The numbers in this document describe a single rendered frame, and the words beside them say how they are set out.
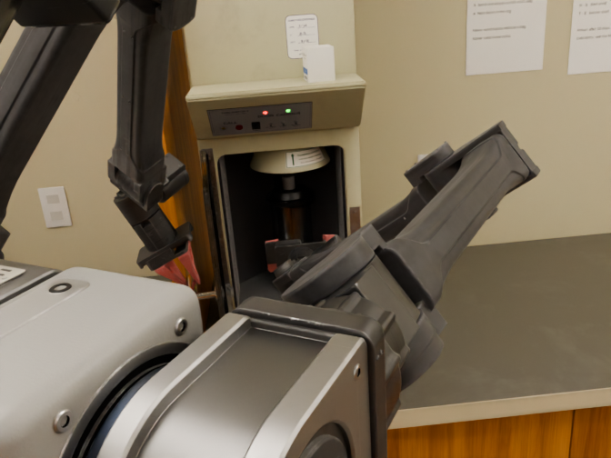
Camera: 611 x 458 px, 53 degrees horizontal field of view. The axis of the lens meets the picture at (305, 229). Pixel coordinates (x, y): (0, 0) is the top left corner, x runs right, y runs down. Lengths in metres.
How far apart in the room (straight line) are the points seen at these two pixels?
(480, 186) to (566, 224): 1.35
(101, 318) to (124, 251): 1.51
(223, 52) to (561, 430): 0.98
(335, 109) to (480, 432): 0.68
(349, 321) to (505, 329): 1.14
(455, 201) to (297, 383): 0.35
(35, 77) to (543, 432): 1.10
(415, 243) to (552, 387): 0.81
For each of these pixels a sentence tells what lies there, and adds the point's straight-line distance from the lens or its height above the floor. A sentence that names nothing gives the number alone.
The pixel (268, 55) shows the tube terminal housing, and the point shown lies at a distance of 1.23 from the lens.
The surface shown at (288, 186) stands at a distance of 1.37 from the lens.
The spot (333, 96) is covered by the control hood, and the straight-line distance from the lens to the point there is 1.14.
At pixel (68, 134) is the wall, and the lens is 1.76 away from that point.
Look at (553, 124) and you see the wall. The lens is 1.87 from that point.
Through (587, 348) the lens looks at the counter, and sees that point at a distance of 1.42.
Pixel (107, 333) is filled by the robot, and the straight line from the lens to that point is 0.31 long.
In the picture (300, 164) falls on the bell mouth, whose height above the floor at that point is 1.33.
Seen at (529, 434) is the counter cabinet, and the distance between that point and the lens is 1.35.
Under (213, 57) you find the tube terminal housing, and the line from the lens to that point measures 1.23.
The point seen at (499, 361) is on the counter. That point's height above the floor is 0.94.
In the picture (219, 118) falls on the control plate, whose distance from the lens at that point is 1.17.
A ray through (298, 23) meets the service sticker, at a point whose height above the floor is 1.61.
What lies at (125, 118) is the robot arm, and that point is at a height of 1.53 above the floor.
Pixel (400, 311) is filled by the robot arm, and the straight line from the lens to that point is 0.43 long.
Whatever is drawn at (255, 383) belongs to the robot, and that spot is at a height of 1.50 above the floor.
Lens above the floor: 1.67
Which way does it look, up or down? 21 degrees down
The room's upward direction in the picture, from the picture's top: 4 degrees counter-clockwise
